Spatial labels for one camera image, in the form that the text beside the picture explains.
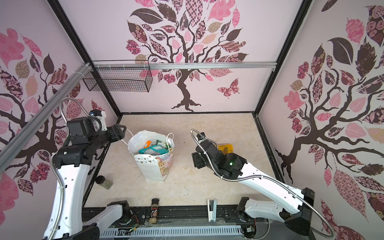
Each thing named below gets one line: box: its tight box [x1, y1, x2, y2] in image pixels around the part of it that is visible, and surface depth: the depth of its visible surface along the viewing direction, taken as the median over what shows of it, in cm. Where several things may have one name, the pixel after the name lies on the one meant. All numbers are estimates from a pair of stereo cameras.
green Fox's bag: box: [156, 139, 172, 150], surface depth 88 cm
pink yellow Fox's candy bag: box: [143, 140, 152, 149], surface depth 86 cm
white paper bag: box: [128, 130, 175, 183], surface depth 78 cm
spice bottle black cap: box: [148, 198, 160, 225], surface depth 74 cm
